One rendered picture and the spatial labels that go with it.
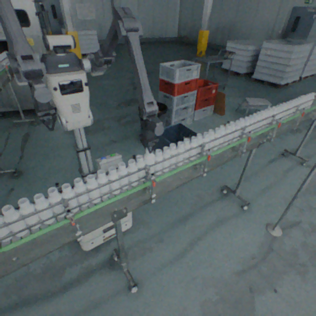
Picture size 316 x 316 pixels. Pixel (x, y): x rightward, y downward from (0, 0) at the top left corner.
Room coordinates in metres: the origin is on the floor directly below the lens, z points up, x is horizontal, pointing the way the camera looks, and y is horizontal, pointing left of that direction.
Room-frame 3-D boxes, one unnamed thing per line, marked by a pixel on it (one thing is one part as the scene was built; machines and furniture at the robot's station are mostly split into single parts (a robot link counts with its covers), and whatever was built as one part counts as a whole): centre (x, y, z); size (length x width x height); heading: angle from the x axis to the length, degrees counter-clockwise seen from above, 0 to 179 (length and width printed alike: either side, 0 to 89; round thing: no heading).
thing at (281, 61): (7.08, -3.78, 0.59); 1.24 x 1.03 x 1.17; 129
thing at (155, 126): (0.92, 0.03, 1.39); 0.12 x 0.09 x 0.12; 37
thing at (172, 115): (3.64, -0.29, 0.33); 0.61 x 0.41 x 0.22; 133
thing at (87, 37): (10.21, 3.70, 0.50); 1.24 x 1.03 x 1.00; 130
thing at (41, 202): (0.59, 0.52, 1.08); 0.06 x 0.06 x 0.17
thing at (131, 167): (0.87, 0.15, 1.08); 0.06 x 0.06 x 0.17
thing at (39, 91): (0.77, 0.47, 1.60); 0.12 x 0.09 x 0.12; 38
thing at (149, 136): (0.94, 0.06, 1.30); 0.10 x 0.07 x 0.07; 37
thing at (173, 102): (3.64, -0.29, 0.55); 0.61 x 0.41 x 0.22; 134
